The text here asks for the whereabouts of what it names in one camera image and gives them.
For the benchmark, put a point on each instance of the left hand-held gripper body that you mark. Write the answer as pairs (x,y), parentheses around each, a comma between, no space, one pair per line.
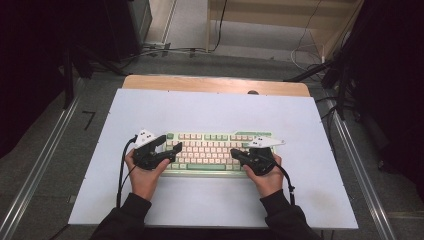
(146,156)

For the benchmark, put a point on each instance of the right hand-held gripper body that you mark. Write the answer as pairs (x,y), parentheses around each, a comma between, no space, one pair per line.
(261,160)

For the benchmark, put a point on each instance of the green and cream keyboard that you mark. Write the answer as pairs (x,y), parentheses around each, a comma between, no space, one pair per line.
(206,153)

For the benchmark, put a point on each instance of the person's right hand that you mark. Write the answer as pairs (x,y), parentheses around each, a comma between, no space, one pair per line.
(266,183)

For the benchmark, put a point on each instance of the person's left hand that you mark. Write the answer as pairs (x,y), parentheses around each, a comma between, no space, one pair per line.
(145,181)

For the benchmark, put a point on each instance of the white table cover board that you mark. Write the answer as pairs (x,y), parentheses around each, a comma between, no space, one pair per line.
(213,113)

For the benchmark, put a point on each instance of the wooden table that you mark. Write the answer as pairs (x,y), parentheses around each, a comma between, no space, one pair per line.
(213,85)

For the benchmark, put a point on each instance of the grey power strip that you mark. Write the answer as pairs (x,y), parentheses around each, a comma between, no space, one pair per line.
(156,45)

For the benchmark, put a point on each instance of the black tripod stand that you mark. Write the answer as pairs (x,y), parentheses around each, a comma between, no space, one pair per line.
(333,73)

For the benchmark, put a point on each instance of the dark cabinet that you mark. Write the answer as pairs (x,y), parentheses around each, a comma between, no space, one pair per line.
(130,26)

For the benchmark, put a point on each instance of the light wooden shelf unit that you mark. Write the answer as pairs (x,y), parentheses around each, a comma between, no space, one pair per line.
(273,20)

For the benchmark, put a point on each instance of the black curtain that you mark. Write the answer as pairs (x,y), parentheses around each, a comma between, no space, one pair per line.
(390,83)
(33,66)

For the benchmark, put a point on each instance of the metal floor rail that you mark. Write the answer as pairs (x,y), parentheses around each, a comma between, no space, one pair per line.
(36,170)
(360,166)

